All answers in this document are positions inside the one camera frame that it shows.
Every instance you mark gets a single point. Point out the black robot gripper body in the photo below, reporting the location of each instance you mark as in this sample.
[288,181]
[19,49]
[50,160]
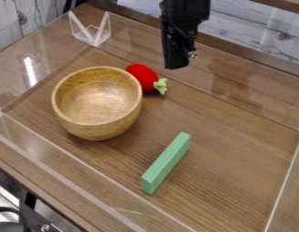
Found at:
[181,16]

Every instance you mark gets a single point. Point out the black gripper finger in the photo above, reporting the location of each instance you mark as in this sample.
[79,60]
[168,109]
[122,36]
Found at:
[177,47]

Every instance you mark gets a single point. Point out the red plush strawberry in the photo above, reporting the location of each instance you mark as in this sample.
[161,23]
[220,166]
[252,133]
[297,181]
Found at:
[148,78]

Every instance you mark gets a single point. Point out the wooden bowl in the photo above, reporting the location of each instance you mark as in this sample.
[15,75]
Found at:
[97,102]

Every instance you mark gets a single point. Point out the green rectangular block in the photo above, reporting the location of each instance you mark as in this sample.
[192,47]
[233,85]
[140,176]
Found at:
[164,164]

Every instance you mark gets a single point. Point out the black table leg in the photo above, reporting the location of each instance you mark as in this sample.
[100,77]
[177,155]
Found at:
[29,200]

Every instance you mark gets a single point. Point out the clear acrylic corner bracket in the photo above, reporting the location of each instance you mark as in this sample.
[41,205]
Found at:
[91,35]

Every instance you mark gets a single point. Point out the clear acrylic tray wall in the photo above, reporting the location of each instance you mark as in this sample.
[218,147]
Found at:
[94,202]

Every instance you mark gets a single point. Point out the black metal base plate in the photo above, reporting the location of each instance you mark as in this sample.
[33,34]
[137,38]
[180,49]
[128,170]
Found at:
[33,222]

